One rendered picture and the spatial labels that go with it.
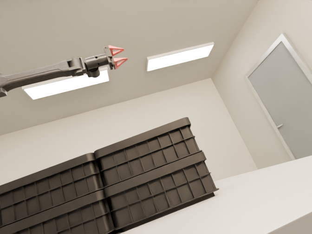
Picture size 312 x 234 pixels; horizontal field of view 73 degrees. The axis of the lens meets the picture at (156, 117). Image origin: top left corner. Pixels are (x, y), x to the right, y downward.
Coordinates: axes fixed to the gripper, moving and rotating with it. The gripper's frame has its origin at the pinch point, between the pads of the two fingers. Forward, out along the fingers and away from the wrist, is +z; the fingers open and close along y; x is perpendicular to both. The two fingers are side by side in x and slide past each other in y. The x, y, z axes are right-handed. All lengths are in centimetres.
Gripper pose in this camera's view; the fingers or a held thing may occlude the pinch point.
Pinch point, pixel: (124, 54)
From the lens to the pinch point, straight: 115.7
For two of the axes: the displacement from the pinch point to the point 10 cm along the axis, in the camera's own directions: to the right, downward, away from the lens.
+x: 0.8, -3.8, -9.2
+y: 3.5, 8.7, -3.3
